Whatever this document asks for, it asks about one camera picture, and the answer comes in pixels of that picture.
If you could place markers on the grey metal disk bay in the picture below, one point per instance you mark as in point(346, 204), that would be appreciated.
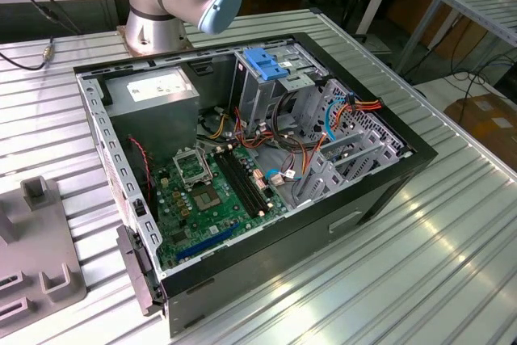
point(365, 144)

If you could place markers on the black RAM slot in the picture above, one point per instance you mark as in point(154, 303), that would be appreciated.
point(239, 187)
point(249, 181)

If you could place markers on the grey metal drive cage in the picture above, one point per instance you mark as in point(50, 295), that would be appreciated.
point(258, 94)

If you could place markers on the CPU socket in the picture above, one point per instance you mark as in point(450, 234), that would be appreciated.
point(206, 199)

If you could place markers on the green motherboard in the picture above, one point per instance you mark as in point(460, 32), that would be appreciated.
point(226, 224)

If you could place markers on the blue drive latch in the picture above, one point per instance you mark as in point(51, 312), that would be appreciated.
point(262, 64)

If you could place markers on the grey power supply unit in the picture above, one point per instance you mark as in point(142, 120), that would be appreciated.
point(161, 127)

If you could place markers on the blue expansion slot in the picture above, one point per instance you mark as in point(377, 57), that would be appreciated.
point(206, 243)

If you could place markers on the black open PC case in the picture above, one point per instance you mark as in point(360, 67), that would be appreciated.
point(282, 256)

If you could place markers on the grey plastic case panel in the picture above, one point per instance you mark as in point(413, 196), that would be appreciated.
point(135, 264)

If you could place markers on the brown cardboard box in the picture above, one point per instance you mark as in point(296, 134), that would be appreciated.
point(488, 119)

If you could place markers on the grey parts rack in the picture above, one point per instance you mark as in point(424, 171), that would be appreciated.
point(36, 240)

